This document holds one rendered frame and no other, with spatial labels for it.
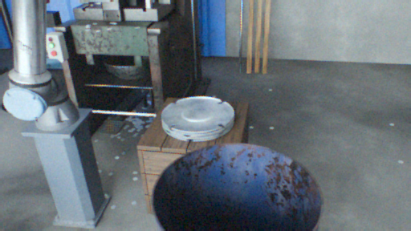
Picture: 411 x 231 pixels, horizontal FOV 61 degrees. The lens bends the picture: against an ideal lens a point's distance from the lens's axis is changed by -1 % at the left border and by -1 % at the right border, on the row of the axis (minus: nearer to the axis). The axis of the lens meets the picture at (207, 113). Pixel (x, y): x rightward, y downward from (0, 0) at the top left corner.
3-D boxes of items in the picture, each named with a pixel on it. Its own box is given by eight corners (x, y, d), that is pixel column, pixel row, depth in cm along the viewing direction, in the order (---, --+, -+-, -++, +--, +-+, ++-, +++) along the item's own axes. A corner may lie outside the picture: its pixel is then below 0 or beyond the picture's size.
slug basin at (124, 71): (153, 85, 185) (151, 67, 180) (94, 82, 191) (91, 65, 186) (171, 62, 214) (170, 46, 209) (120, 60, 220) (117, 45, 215)
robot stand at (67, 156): (95, 228, 140) (70, 135, 118) (52, 224, 142) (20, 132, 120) (111, 196, 156) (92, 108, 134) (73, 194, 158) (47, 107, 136)
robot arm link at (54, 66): (73, 87, 128) (65, 52, 121) (62, 104, 116) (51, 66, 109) (40, 89, 127) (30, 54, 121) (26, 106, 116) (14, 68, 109)
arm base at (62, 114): (67, 131, 120) (60, 106, 115) (27, 129, 122) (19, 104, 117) (86, 111, 133) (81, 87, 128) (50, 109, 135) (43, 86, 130)
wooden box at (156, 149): (238, 225, 139) (239, 154, 122) (147, 214, 146) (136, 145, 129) (247, 164, 173) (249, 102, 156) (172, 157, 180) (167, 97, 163)
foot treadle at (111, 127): (118, 142, 174) (116, 133, 172) (99, 140, 176) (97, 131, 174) (155, 91, 225) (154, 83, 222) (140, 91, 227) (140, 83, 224)
